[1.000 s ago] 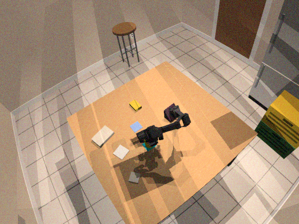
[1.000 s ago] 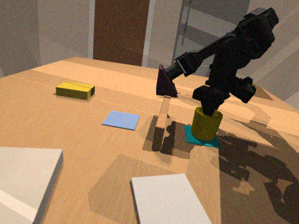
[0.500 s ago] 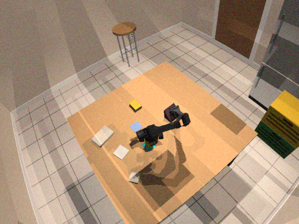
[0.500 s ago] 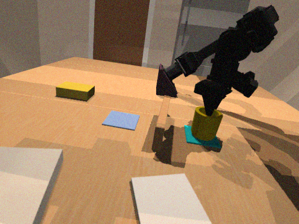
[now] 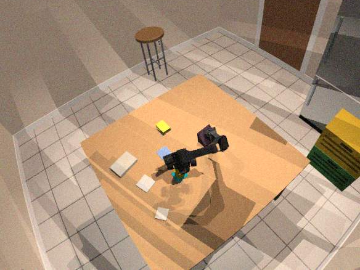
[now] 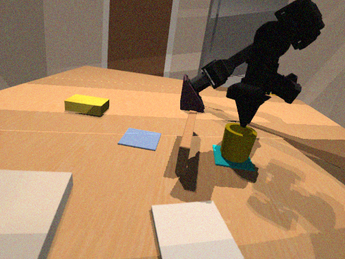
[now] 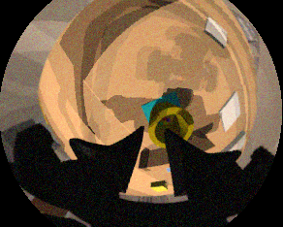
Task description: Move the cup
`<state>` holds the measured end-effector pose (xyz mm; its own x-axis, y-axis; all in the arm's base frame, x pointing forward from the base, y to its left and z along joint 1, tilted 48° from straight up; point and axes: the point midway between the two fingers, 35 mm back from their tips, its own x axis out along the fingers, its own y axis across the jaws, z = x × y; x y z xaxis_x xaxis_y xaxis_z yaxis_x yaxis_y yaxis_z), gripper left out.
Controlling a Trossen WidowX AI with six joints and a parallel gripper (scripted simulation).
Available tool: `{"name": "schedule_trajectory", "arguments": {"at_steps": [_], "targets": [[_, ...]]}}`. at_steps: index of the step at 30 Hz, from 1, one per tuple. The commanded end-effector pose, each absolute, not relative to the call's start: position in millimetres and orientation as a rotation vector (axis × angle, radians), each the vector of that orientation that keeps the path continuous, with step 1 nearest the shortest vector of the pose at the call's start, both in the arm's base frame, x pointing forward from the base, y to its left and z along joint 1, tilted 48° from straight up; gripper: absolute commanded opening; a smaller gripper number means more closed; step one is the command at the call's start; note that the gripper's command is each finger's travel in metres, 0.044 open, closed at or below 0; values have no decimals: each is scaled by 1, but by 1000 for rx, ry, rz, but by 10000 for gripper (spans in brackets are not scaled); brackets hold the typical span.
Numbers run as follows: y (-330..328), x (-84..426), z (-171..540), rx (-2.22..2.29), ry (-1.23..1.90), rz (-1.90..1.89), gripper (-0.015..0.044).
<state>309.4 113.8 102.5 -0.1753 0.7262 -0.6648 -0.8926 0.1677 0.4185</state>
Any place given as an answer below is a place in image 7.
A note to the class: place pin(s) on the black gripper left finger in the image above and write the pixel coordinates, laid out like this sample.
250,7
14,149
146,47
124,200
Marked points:
119,158

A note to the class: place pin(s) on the white flat panel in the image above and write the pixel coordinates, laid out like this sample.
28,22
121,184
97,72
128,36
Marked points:
230,111

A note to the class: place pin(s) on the yellow rectangular block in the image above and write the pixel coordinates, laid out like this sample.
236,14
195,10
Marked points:
159,186

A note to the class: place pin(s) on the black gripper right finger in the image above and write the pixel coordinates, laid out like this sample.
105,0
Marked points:
190,165

